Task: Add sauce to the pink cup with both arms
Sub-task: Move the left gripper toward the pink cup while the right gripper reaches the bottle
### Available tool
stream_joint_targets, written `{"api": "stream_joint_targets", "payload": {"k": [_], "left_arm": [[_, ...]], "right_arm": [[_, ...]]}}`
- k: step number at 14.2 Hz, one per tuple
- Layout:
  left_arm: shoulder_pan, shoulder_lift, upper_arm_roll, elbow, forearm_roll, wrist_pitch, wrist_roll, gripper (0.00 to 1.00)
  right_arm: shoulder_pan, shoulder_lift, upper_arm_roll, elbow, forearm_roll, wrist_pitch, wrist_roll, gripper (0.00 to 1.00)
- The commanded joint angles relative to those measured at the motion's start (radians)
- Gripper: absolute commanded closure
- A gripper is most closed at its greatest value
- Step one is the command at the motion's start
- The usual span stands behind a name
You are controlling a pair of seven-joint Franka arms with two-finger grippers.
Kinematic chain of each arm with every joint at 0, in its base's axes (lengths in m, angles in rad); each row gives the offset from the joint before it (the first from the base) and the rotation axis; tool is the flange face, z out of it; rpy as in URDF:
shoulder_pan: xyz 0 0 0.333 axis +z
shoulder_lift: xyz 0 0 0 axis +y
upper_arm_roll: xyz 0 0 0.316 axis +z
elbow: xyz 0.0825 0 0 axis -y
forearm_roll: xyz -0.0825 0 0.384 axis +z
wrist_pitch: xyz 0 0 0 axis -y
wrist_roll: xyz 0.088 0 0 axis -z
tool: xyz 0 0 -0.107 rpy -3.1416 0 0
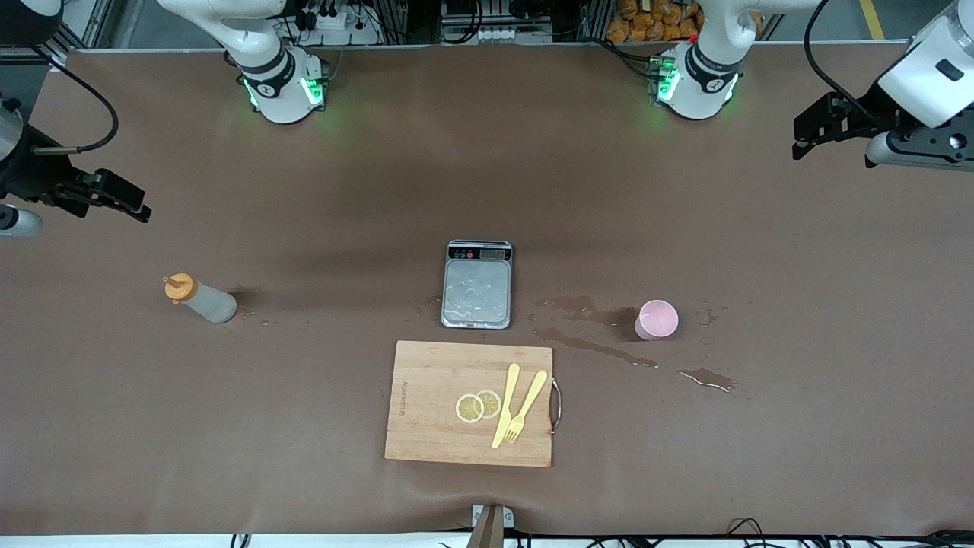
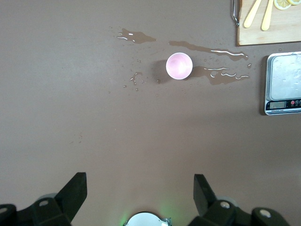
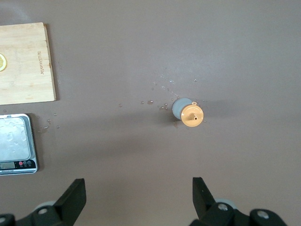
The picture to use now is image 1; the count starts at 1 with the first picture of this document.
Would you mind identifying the black cables at table edge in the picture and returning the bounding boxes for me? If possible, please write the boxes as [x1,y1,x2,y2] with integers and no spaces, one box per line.
[727,518,974,548]

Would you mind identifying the sauce bottle with orange cap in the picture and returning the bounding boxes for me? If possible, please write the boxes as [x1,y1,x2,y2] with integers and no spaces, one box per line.
[163,273,238,324]

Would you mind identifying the orange snack packs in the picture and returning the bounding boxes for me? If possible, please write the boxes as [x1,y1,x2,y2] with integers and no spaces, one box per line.
[606,0,763,43]

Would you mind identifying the yellow plastic knife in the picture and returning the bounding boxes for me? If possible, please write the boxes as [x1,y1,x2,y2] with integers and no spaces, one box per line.
[492,363,521,450]

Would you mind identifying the white power strip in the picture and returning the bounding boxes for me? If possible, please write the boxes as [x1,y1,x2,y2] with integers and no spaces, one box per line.
[301,8,381,46]

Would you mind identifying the wooden cutting board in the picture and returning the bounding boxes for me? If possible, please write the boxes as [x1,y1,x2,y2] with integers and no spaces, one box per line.
[384,340,562,468]

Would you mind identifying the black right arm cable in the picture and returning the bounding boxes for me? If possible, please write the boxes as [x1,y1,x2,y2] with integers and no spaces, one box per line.
[30,57,120,157]

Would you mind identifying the pink plastic cup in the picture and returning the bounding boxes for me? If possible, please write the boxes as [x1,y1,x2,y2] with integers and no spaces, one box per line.
[635,299,680,342]

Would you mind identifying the silver digital kitchen scale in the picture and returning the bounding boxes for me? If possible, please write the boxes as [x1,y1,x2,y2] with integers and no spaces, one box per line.
[441,240,514,330]

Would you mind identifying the brown table cover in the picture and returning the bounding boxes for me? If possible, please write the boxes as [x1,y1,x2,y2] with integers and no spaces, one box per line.
[0,42,974,537]

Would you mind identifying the yellow plastic fork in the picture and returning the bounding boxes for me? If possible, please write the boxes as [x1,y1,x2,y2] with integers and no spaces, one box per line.
[505,370,549,444]

